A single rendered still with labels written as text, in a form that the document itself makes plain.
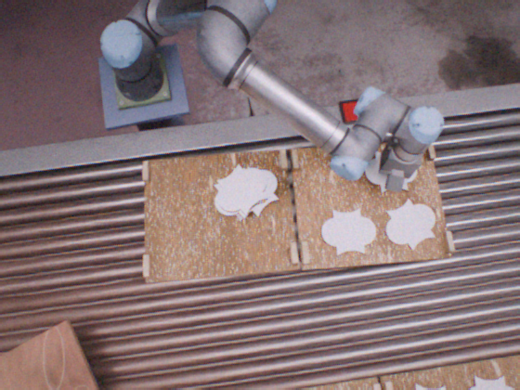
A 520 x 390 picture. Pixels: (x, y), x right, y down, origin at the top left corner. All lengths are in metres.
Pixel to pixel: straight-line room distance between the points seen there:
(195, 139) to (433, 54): 1.77
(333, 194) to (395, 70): 1.50
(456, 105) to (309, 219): 0.60
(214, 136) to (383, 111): 0.54
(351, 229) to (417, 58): 1.67
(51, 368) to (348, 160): 0.83
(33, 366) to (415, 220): 1.02
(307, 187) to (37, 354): 0.80
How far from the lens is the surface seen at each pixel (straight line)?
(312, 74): 2.55
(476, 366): 1.30
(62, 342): 1.18
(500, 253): 1.38
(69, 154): 1.43
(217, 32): 0.96
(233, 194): 1.18
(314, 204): 1.24
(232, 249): 1.21
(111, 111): 1.50
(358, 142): 0.99
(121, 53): 1.30
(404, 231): 1.26
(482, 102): 1.54
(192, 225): 1.23
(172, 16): 1.24
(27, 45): 2.99
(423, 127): 1.02
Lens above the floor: 2.12
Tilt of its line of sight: 72 degrees down
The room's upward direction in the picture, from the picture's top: 1 degrees counter-clockwise
